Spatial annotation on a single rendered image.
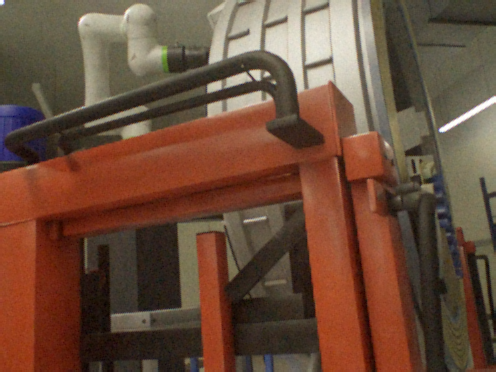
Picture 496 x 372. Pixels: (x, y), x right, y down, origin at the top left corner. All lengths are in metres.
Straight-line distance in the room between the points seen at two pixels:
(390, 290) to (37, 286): 0.59
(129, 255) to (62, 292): 1.12
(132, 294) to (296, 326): 1.36
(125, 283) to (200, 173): 1.40
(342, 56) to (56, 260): 0.77
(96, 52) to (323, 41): 1.16
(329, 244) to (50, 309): 0.52
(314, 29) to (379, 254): 0.80
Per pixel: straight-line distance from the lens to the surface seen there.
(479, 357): 2.87
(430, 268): 0.61
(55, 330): 0.97
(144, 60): 1.73
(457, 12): 6.12
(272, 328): 0.78
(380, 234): 0.65
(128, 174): 0.81
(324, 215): 0.65
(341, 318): 0.64
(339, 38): 1.26
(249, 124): 0.71
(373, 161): 0.64
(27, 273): 0.95
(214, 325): 0.78
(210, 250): 0.78
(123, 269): 2.11
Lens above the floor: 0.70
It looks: 14 degrees up
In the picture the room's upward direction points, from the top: 5 degrees counter-clockwise
